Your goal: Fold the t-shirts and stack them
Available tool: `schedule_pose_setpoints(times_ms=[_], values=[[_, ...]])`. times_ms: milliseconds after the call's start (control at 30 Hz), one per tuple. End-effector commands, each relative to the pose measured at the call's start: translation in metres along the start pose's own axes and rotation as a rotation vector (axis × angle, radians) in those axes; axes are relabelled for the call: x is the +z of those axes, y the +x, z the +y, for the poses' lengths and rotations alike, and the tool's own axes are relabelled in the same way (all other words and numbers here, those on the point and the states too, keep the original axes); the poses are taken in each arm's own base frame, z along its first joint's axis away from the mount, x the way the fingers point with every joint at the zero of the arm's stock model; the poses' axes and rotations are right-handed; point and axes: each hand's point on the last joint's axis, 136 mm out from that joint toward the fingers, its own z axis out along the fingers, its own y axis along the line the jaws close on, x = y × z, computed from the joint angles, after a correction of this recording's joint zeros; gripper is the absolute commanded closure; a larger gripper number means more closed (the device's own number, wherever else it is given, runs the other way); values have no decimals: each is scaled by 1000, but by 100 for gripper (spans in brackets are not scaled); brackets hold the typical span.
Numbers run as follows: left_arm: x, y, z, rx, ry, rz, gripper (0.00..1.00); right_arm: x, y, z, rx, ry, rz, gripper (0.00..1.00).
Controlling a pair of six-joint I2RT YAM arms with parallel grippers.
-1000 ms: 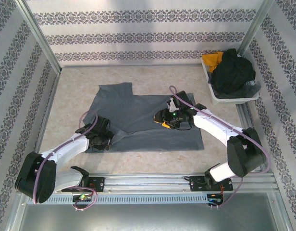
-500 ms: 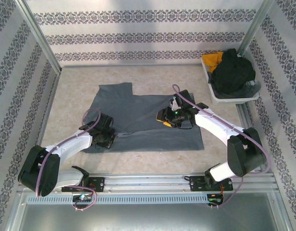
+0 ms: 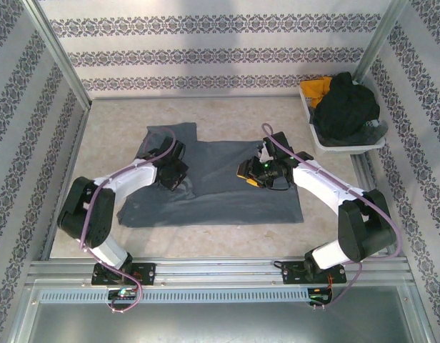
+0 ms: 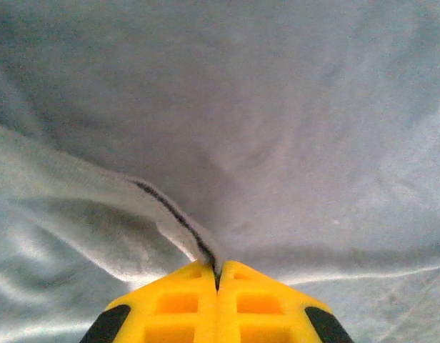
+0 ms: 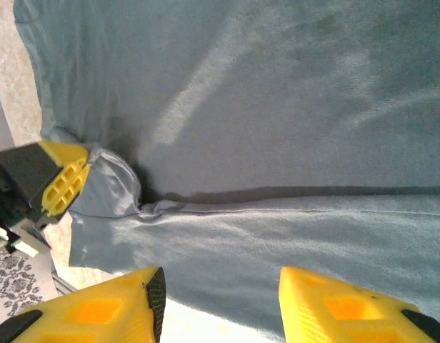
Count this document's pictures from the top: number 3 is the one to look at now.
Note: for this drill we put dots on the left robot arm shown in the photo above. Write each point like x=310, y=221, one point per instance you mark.
x=95, y=221

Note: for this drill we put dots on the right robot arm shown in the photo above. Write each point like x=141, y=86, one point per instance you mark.
x=366, y=236

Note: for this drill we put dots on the white plastic basket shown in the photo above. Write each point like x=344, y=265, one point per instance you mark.
x=348, y=150

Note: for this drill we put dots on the yellow t-shirt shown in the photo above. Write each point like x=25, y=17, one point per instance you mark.
x=313, y=91

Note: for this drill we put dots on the black t-shirt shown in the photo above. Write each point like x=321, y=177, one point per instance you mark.
x=345, y=107

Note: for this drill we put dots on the dark grey t-shirt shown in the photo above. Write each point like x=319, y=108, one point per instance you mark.
x=370, y=137

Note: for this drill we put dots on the small controller board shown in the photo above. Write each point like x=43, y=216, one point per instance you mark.
x=320, y=296
x=123, y=294

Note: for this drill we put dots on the sheet metal panel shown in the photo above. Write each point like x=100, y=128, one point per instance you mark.
x=220, y=325

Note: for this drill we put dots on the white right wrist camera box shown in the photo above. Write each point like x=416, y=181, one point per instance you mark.
x=264, y=153

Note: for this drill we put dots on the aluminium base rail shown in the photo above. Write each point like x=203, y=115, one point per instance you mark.
x=220, y=271

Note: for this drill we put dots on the aluminium frame post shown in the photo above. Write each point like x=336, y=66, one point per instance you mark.
x=59, y=53
x=380, y=39

